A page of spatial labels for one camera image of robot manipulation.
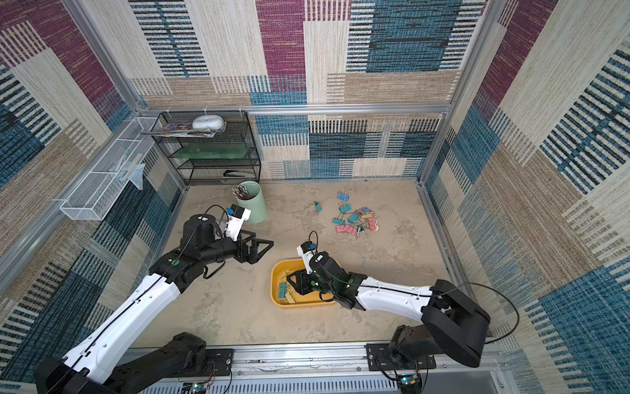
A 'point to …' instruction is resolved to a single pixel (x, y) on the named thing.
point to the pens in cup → (240, 191)
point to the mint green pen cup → (250, 194)
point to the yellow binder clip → (290, 297)
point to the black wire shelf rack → (211, 147)
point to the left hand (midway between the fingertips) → (262, 237)
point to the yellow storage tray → (280, 268)
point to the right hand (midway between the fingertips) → (289, 275)
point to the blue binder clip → (343, 196)
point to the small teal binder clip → (318, 206)
